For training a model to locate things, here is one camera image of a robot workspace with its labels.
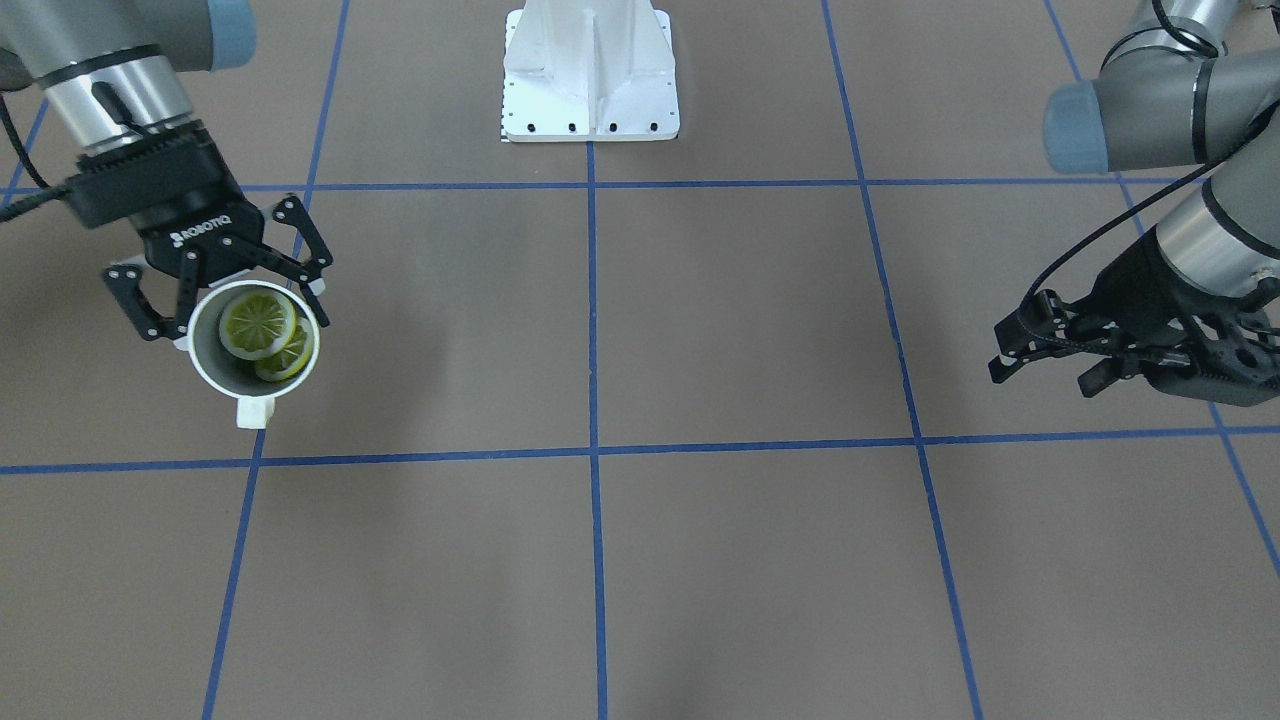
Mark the white mug with handle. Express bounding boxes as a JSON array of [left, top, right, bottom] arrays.
[[175, 281, 323, 430]]

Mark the green lemon slice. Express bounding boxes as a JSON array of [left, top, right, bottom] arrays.
[[253, 318, 315, 383], [218, 290, 298, 361]]

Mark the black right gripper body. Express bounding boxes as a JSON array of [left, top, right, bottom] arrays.
[[68, 122, 265, 281]]

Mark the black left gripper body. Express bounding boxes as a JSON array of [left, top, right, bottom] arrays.
[[1091, 231, 1279, 407]]

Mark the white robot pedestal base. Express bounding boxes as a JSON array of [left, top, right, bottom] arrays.
[[500, 1, 681, 143]]

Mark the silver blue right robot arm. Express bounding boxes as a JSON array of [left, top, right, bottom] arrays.
[[1, 1, 333, 340]]

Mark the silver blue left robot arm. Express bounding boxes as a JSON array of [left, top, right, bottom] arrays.
[[988, 1, 1279, 407]]

